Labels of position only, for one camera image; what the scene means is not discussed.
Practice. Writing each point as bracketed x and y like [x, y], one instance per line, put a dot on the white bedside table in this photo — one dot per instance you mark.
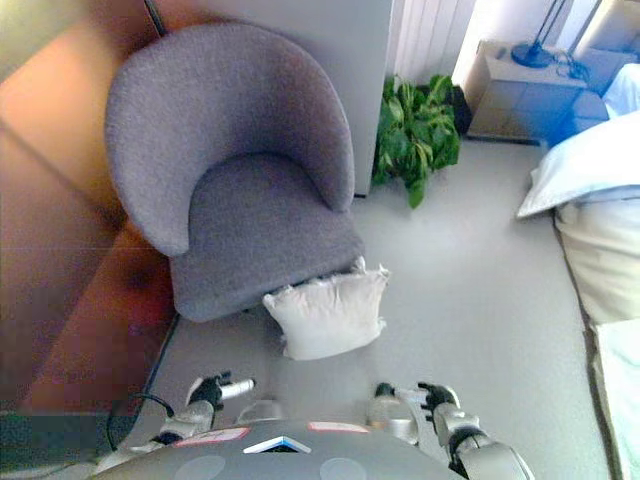
[530, 95]

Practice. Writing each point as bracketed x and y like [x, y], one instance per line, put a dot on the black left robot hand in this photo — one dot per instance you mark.
[215, 387]

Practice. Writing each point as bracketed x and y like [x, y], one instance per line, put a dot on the white square pillow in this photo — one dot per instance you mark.
[327, 312]

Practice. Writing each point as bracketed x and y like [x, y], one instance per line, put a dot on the brown wooden cabinet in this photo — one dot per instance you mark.
[65, 215]

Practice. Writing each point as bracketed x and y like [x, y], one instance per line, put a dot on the white bed with duvet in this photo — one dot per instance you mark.
[600, 260]

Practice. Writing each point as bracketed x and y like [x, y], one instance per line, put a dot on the green leafy potted plant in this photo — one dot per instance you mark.
[415, 132]

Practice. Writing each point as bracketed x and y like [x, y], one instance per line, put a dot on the grey upholstered armchair sofa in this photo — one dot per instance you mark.
[260, 150]

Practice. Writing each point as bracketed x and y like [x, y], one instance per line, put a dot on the blue desk lamp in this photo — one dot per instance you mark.
[534, 47]

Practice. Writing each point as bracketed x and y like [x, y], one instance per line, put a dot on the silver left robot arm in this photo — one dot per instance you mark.
[187, 422]

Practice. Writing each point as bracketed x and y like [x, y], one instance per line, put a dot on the light blue bed pillow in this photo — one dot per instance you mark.
[585, 165]

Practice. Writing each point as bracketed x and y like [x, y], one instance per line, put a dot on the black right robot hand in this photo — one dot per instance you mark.
[425, 395]

